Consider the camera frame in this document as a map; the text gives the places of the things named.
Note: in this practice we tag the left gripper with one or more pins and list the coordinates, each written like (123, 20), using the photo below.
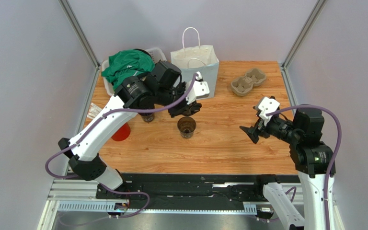
(184, 109)

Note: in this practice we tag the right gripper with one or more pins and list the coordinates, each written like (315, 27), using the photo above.
(259, 126)

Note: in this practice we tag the single black coffee cup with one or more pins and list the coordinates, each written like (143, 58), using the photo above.
(186, 125)

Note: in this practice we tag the black cup stack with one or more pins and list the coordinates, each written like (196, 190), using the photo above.
(147, 117)

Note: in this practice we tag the white paper bag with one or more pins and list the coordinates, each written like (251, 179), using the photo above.
(202, 58)

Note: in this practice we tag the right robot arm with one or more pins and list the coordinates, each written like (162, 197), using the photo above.
(313, 160)

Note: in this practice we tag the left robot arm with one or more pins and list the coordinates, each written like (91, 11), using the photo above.
(151, 92)

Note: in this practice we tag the red cup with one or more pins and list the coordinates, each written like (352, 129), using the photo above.
(122, 133)

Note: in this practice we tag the green cloth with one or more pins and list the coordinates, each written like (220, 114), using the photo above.
(127, 63)

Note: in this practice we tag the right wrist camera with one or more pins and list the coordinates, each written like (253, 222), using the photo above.
(266, 106)

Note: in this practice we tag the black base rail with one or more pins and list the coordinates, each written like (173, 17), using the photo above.
(193, 192)

